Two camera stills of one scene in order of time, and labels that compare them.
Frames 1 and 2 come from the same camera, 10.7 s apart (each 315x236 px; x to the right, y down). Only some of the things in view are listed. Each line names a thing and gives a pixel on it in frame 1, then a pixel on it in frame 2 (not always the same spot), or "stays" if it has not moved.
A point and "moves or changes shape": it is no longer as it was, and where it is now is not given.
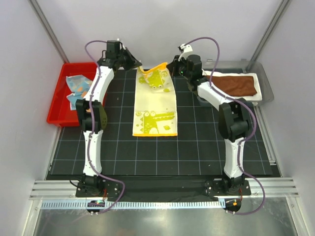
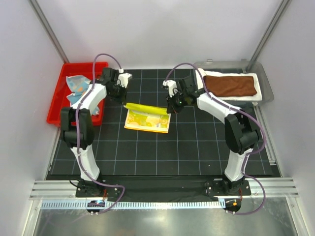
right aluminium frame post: x=275 y=21 stays
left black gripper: x=133 y=62 to x=121 y=99
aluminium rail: x=277 y=187 stays
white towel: x=256 y=97 stays
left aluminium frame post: x=34 y=5 stays
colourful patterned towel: x=79 y=84 stays
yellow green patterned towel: x=155 y=113 moves or changes shape
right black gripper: x=172 y=67 to x=173 y=108
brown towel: x=234 y=85 stays
